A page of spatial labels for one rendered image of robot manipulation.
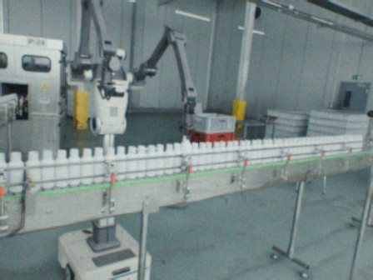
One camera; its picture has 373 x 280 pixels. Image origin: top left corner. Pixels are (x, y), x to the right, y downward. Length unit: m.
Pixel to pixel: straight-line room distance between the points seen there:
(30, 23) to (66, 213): 12.43
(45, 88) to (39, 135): 0.73
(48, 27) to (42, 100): 8.81
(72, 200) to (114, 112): 0.84
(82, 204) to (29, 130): 3.81
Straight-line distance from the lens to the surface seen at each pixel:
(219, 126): 4.34
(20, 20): 13.67
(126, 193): 1.61
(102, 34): 1.71
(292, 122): 8.89
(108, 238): 2.46
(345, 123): 8.08
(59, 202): 1.50
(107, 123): 2.15
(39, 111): 5.21
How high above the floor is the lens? 1.50
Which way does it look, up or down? 11 degrees down
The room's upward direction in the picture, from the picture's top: 5 degrees clockwise
